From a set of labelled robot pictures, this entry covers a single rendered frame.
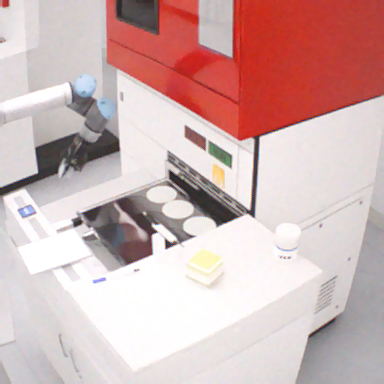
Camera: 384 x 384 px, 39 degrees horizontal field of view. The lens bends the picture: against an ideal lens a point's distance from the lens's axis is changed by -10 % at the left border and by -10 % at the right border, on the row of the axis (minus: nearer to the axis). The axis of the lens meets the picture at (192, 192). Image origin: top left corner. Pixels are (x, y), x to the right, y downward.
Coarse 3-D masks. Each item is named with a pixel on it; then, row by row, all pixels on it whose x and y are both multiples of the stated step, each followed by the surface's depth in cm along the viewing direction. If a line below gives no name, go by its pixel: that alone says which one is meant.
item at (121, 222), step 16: (144, 192) 202; (176, 192) 202; (96, 208) 194; (112, 208) 194; (128, 208) 194; (144, 208) 194; (160, 208) 194; (96, 224) 186; (112, 224) 187; (128, 224) 187; (144, 224) 187; (176, 224) 187; (112, 240) 180; (128, 240) 180; (144, 240) 180; (176, 240) 180; (128, 256) 174; (144, 256) 174
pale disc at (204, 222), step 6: (186, 222) 188; (192, 222) 188; (198, 222) 188; (204, 222) 188; (210, 222) 188; (186, 228) 185; (192, 228) 185; (198, 228) 185; (204, 228) 185; (210, 228) 185; (192, 234) 183; (198, 234) 183
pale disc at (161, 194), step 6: (162, 186) 205; (150, 192) 202; (156, 192) 202; (162, 192) 202; (168, 192) 202; (174, 192) 202; (150, 198) 199; (156, 198) 199; (162, 198) 199; (168, 198) 199; (174, 198) 199
